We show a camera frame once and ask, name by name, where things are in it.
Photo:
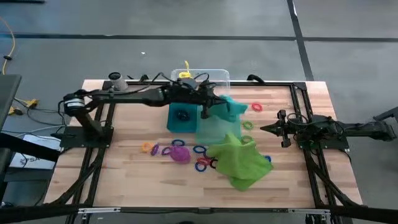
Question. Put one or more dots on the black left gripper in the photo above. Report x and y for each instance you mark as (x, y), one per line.
(202, 96)

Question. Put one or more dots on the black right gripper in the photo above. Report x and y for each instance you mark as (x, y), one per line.
(298, 129)

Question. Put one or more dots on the teal towel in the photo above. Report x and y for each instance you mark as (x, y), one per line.
(233, 109)

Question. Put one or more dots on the green coil wristband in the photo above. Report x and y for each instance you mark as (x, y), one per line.
(245, 136)
(243, 125)

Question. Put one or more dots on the red coil wristband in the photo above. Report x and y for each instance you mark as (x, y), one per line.
(252, 107)
(202, 158)

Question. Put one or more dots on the blue coil wristband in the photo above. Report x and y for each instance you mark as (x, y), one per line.
(269, 158)
(173, 142)
(194, 149)
(196, 167)

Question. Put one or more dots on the yellow sports bottle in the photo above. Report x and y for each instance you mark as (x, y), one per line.
(185, 75)

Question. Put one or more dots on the green towel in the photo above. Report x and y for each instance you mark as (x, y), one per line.
(239, 165)

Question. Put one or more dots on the black coil wristband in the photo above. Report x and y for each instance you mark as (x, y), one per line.
(178, 115)
(210, 164)

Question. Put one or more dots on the magenta sports bottle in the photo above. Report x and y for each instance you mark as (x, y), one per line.
(180, 155)

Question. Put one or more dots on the orange coil wristband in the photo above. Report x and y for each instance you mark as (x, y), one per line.
(143, 147)

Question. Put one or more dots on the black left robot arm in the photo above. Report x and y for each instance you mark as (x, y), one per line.
(130, 98)

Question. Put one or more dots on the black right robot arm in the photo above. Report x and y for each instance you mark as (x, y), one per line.
(367, 129)

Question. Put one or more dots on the clear plastic bin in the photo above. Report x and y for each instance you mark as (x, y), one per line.
(217, 77)

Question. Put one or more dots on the light teal translucent bin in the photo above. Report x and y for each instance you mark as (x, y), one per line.
(217, 130)

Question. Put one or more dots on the dark teal plastic bin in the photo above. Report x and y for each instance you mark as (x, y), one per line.
(174, 124)

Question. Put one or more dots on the grey canister white label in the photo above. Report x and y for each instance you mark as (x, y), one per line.
(118, 83)

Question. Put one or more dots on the black floor leg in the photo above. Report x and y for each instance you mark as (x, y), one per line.
(385, 114)

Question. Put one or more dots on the white labelled box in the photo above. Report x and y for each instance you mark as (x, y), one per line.
(31, 158)

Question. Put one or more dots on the black slanted bar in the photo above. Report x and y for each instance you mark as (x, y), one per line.
(25, 146)

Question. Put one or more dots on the black crossbeam silver brackets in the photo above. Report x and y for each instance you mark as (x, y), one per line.
(46, 211)

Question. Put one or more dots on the black desk corner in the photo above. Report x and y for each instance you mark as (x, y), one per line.
(7, 93)

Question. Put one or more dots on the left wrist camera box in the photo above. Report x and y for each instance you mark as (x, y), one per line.
(189, 83)

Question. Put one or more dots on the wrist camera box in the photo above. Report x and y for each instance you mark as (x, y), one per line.
(321, 123)
(189, 83)

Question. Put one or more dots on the black metal table frame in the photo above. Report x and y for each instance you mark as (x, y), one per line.
(273, 83)

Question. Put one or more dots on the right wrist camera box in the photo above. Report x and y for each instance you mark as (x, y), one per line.
(321, 123)

